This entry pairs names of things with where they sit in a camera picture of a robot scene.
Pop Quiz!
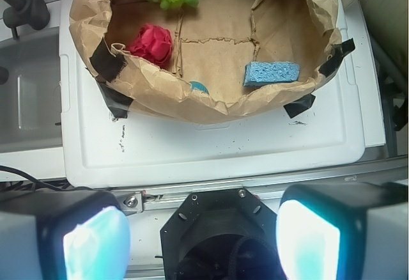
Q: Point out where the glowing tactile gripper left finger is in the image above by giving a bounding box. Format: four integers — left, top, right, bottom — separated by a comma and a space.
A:
1, 190, 130, 279

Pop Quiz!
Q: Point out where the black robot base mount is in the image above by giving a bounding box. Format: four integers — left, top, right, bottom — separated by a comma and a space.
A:
160, 189, 286, 279

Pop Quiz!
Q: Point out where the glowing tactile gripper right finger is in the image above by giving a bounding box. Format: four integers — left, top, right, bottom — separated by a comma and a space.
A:
275, 182, 408, 279

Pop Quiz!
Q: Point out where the blue textured ball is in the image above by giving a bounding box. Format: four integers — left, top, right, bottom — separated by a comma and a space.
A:
189, 81, 209, 95

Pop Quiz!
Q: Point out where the white plastic bin lid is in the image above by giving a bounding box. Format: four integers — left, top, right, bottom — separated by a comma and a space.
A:
59, 0, 365, 188

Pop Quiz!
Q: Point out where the aluminium rail frame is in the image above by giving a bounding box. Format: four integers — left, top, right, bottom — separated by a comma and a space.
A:
111, 155, 408, 215

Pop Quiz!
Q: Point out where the blue sponge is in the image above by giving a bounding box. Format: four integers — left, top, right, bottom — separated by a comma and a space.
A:
243, 61, 300, 87

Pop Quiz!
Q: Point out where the steel sink basin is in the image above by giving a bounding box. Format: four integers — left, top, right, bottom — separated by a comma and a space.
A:
1, 27, 62, 153

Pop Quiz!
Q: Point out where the red crumpled paper ball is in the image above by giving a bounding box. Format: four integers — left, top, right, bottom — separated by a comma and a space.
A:
127, 24, 173, 68

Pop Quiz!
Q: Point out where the brown paper bag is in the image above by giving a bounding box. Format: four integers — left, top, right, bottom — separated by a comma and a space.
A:
69, 0, 355, 124

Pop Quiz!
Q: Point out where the black faucet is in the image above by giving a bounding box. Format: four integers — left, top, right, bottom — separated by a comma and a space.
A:
3, 0, 50, 40

